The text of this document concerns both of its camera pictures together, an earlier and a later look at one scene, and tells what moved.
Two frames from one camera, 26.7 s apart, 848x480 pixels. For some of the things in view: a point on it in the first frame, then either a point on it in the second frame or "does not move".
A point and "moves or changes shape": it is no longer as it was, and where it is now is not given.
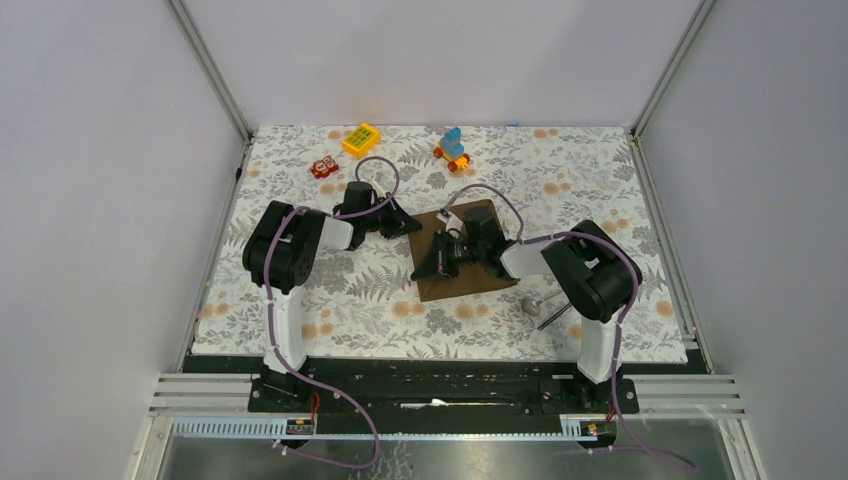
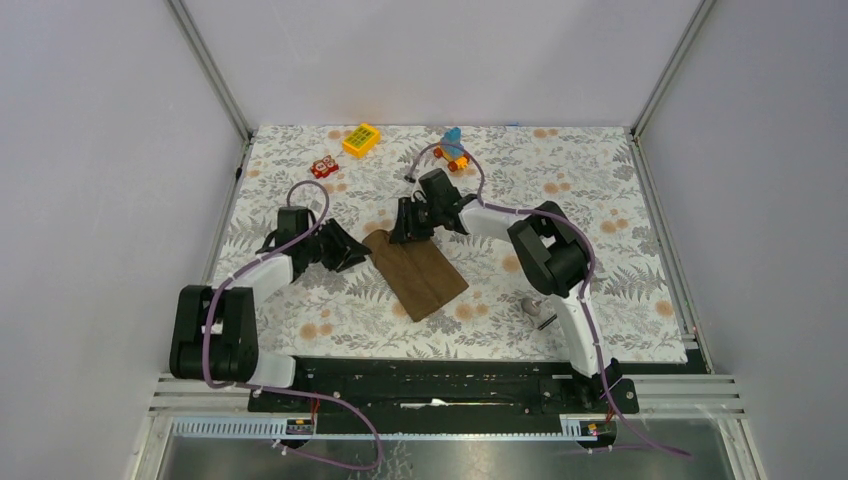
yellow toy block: x=362 y=140 does not move
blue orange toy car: x=451 y=149 does not move
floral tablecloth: x=532 y=178 does not move
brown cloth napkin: x=423 y=228 moves or changes shape
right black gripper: x=436 y=265 → x=405 y=229
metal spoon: x=532 y=307 does not move
